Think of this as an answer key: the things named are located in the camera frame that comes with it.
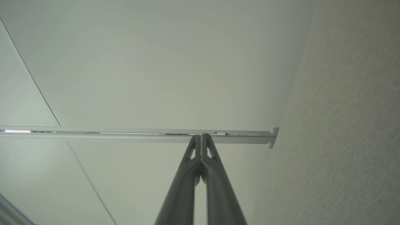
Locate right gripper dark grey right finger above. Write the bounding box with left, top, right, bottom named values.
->
left=201, top=133, right=248, bottom=225

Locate grey metal wall rail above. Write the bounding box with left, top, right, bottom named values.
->
left=0, top=126, right=280, bottom=149

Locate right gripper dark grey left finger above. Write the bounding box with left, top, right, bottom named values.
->
left=155, top=135, right=201, bottom=225

